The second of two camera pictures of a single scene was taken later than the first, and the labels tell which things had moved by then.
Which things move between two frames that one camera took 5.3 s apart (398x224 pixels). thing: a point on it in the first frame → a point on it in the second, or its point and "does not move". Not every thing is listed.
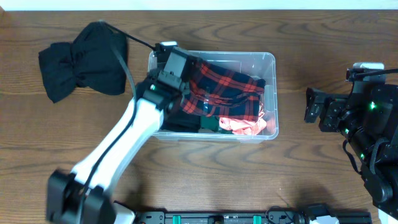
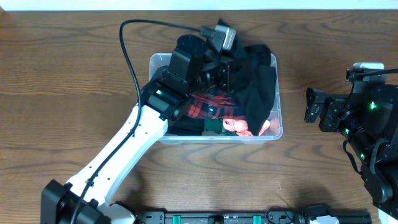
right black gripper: (325, 111) does not move
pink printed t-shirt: (252, 127) does not move
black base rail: (271, 216) does not move
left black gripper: (189, 86) → (222, 73)
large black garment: (94, 61) → (252, 81)
